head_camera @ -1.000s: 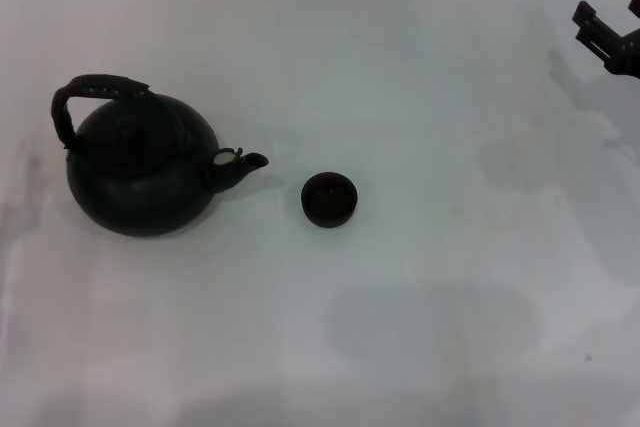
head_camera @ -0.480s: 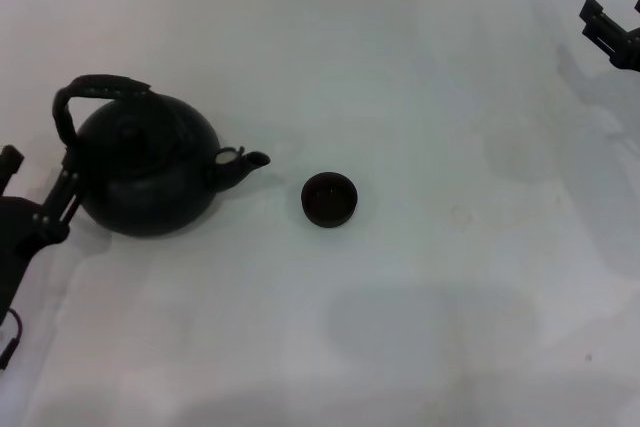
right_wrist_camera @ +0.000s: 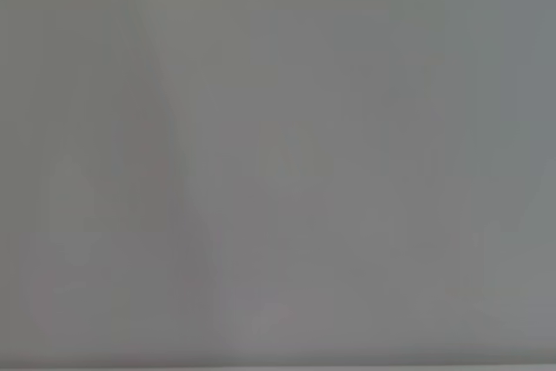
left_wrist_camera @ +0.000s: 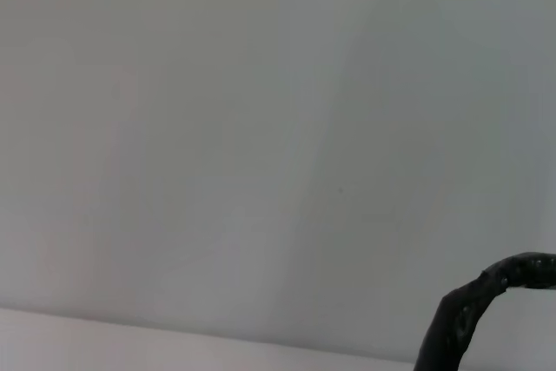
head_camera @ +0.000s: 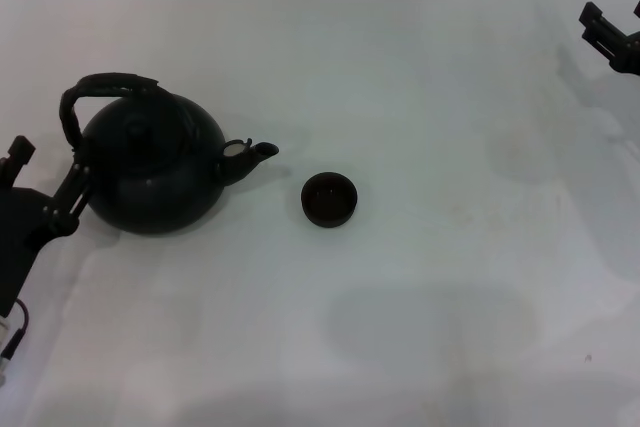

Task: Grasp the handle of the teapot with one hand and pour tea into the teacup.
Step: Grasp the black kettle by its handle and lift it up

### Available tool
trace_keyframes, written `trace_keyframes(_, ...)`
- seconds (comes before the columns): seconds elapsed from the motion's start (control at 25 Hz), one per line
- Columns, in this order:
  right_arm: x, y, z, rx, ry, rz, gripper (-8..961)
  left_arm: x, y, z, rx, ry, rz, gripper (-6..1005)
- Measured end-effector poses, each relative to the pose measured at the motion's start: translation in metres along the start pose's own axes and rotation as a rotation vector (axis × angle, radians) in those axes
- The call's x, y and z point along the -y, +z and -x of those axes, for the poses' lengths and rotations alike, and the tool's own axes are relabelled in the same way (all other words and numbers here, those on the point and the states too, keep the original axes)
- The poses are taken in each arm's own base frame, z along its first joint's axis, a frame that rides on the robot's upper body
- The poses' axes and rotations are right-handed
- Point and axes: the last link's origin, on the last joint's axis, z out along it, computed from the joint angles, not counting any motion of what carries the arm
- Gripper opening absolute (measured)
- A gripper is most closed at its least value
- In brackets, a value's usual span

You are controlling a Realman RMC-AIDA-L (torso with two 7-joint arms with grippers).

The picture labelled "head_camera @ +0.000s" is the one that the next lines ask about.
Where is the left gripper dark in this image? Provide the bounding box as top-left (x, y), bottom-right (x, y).
top-left (0, 135), bottom-right (94, 318)

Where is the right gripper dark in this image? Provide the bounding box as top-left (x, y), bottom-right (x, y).
top-left (578, 0), bottom-right (640, 74)

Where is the black teapot lid with knob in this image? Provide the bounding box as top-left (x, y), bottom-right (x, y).
top-left (112, 109), bottom-right (171, 168)

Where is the black round teapot with handle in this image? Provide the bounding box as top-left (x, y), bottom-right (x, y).
top-left (59, 72), bottom-right (280, 236)

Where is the small dark brown teacup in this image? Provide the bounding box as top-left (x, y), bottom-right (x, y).
top-left (300, 171), bottom-right (359, 229)

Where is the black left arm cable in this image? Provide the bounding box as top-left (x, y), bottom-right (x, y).
top-left (0, 296), bottom-right (31, 363)

